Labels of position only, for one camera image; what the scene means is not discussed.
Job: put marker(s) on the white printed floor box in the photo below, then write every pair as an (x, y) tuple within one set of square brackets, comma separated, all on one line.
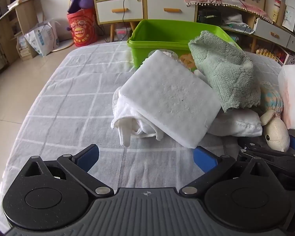
[(290, 58)]

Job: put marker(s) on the low wooden side cabinet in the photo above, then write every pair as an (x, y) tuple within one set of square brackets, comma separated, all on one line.
[(253, 19)]

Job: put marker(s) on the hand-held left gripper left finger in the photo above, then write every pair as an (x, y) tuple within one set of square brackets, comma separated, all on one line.
[(88, 156)]

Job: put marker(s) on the wooden bookshelf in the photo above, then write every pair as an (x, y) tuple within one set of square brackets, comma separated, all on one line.
[(22, 17)]

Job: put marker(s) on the red printed bucket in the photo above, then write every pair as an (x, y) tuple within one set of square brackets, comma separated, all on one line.
[(82, 28)]

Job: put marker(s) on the plush doll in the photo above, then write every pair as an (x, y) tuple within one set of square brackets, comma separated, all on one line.
[(275, 127)]

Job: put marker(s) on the white and red tall cup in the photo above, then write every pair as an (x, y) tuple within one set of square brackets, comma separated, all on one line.
[(277, 8)]

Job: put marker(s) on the green fluffy towel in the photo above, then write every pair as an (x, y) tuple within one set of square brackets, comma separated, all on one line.
[(223, 68)]

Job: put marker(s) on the black case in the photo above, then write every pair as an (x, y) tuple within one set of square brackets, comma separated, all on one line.
[(209, 16)]

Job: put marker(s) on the grey checked blanket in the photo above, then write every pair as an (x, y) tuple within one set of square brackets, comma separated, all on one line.
[(64, 103)]

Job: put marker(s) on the white towel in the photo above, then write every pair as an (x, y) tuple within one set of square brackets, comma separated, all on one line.
[(127, 123)]

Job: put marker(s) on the yellow egg trays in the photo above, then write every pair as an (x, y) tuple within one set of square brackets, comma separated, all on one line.
[(266, 53)]

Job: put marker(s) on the white folded cloth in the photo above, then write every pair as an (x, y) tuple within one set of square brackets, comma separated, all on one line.
[(236, 124)]

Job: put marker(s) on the white paper bag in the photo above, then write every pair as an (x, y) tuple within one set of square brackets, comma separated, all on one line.
[(43, 39)]

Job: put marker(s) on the green plastic bin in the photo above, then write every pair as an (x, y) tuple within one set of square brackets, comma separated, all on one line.
[(162, 34)]

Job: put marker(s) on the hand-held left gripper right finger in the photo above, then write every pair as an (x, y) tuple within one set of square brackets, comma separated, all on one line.
[(204, 160)]

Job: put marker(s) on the round white floor board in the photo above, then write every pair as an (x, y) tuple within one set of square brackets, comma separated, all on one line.
[(64, 46)]

